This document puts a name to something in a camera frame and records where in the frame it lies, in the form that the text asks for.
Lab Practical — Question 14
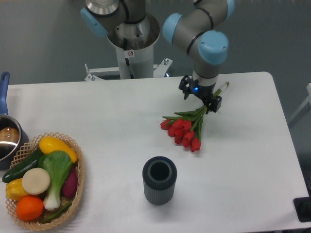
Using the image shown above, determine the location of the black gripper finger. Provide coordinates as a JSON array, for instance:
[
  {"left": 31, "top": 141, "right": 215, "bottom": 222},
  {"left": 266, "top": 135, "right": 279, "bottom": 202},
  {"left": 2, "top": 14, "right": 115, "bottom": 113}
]
[
  {"left": 203, "top": 95, "right": 222, "bottom": 114},
  {"left": 178, "top": 75, "right": 194, "bottom": 100}
]

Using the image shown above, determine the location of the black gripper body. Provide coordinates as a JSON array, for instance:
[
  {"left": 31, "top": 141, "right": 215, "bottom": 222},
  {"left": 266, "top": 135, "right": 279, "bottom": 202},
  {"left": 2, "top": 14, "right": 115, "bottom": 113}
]
[{"left": 190, "top": 77, "right": 217, "bottom": 102}]

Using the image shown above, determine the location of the red tulip bouquet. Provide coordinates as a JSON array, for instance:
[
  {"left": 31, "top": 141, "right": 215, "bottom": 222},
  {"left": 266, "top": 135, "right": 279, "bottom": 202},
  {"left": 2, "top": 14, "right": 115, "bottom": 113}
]
[{"left": 160, "top": 82, "right": 230, "bottom": 153}]

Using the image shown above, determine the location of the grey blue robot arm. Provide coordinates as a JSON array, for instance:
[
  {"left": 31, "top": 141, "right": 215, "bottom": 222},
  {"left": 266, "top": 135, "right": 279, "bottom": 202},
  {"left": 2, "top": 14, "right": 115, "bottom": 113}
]
[{"left": 80, "top": 0, "right": 235, "bottom": 112}]

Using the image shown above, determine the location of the dark grey ribbed vase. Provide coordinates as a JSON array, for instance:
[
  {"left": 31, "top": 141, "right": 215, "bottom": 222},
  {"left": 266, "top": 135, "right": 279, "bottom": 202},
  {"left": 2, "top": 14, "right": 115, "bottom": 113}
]
[{"left": 142, "top": 156, "right": 177, "bottom": 205}]

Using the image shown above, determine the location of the black device at edge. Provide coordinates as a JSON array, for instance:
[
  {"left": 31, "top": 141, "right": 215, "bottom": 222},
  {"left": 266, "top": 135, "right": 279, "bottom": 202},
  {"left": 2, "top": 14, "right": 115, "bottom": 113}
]
[{"left": 293, "top": 197, "right": 311, "bottom": 222}]

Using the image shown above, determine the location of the green bok choy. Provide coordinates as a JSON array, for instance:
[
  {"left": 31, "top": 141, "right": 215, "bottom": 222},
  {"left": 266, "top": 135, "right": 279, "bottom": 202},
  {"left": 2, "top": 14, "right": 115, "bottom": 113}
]
[{"left": 42, "top": 150, "right": 71, "bottom": 211}]

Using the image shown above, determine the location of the yellow squash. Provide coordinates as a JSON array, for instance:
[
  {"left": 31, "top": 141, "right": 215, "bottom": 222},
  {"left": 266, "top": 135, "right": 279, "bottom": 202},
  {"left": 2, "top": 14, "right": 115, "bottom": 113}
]
[{"left": 39, "top": 136, "right": 78, "bottom": 164}]

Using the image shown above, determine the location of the purple sweet potato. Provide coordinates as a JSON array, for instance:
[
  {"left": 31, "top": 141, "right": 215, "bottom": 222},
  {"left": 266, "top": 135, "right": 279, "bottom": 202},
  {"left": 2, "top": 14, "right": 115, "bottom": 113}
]
[{"left": 62, "top": 166, "right": 78, "bottom": 198}]

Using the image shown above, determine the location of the dark green cucumber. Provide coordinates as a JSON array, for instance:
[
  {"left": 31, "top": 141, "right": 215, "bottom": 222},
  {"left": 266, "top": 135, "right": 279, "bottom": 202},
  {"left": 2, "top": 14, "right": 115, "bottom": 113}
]
[{"left": 2, "top": 148, "right": 43, "bottom": 183}]

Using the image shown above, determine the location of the woven wicker basket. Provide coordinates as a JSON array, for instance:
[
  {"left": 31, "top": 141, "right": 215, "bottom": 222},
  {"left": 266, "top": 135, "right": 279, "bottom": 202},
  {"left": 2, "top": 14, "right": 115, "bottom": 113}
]
[{"left": 6, "top": 133, "right": 85, "bottom": 231}]

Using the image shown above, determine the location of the beige round disc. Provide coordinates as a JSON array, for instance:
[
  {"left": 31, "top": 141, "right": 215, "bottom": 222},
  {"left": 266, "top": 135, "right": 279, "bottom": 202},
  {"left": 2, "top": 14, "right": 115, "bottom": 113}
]
[{"left": 22, "top": 168, "right": 51, "bottom": 195}]

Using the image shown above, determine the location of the green chili pepper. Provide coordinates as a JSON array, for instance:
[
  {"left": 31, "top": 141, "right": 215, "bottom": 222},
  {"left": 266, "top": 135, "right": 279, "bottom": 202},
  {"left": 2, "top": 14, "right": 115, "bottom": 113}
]
[{"left": 39, "top": 201, "right": 72, "bottom": 224}]

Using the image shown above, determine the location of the orange fruit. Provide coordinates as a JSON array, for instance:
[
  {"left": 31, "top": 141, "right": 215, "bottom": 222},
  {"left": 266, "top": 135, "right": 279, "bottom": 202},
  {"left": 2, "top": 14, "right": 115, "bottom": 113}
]
[{"left": 16, "top": 196, "right": 44, "bottom": 221}]

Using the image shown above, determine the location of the yellow bell pepper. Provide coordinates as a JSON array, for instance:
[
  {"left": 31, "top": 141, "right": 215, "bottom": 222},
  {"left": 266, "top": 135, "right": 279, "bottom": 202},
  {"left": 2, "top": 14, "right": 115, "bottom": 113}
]
[{"left": 6, "top": 178, "right": 29, "bottom": 201}]

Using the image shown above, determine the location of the white metal base frame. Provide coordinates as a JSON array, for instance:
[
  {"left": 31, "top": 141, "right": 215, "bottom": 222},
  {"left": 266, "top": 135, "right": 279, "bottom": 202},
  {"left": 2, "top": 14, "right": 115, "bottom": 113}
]
[{"left": 84, "top": 58, "right": 173, "bottom": 81}]

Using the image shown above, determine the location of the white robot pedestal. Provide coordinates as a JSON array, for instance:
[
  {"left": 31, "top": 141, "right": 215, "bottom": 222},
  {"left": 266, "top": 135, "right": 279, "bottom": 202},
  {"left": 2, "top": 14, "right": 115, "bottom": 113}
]
[{"left": 107, "top": 13, "right": 160, "bottom": 76}]

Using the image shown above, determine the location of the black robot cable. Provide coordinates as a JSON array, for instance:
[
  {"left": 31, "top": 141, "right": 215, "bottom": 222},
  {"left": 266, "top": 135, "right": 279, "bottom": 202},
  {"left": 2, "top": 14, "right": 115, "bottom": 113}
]
[{"left": 122, "top": 38, "right": 135, "bottom": 79}]

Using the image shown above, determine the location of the blue handled saucepan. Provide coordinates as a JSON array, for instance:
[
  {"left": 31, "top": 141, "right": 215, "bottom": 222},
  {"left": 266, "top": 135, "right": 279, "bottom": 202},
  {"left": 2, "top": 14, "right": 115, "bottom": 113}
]
[{"left": 0, "top": 71, "right": 29, "bottom": 170}]

